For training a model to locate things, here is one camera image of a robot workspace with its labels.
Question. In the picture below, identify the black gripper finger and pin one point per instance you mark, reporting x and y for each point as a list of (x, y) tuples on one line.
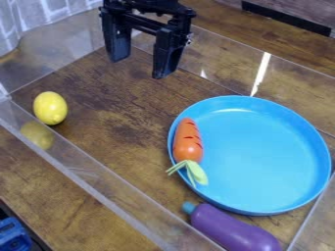
[(116, 35), (169, 44)]

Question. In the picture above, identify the yellow toy lemon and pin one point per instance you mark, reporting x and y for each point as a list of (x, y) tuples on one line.
[(49, 108)]

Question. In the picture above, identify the purple toy eggplant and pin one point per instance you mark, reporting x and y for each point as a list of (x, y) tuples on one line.
[(233, 234)]

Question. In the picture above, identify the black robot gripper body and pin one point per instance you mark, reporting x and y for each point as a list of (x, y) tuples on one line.
[(123, 15)]

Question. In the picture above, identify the blue plastic box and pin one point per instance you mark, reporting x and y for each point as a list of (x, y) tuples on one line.
[(13, 236)]

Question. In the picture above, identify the blue round plate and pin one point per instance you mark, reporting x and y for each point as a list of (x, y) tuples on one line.
[(264, 157)]

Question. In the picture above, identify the orange toy carrot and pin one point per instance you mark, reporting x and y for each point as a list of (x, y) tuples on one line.
[(187, 152)]

